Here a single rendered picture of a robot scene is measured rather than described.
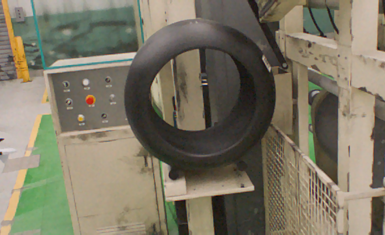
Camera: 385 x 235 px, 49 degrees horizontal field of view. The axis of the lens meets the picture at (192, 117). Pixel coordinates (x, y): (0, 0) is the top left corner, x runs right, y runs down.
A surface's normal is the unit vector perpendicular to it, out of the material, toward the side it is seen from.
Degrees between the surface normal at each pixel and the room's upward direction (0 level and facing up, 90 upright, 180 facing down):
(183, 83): 90
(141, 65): 62
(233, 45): 81
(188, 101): 90
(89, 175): 90
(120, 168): 90
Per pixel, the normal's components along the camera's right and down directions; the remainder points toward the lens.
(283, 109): 0.10, 0.27
